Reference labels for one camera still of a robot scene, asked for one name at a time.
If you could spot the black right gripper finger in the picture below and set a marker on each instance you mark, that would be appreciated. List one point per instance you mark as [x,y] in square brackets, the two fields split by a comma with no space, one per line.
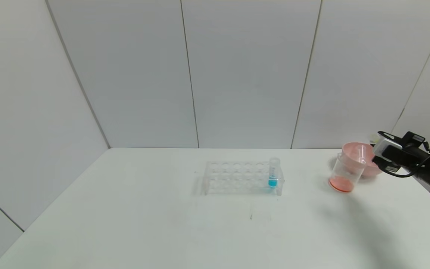
[386,134]

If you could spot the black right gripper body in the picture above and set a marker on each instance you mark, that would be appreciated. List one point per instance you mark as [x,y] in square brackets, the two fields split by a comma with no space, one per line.
[381,153]

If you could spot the test tube with yellow pigment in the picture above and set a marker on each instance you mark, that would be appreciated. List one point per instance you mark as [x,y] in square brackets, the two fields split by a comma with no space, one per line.
[375,140]

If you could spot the clear plastic beaker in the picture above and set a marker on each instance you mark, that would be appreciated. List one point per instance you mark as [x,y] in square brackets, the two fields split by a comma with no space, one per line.
[342,183]

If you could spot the test tube with blue pigment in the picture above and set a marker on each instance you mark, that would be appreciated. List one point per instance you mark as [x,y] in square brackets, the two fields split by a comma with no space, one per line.
[273,182]

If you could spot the clear acrylic test tube rack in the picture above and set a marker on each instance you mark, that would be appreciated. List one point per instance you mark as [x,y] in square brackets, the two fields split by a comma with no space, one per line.
[233,183]

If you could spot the pink bowl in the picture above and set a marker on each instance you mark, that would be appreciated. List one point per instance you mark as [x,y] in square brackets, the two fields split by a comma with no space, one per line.
[351,149]

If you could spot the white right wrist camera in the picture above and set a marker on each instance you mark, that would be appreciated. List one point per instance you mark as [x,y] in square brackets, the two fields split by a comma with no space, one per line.
[388,151]

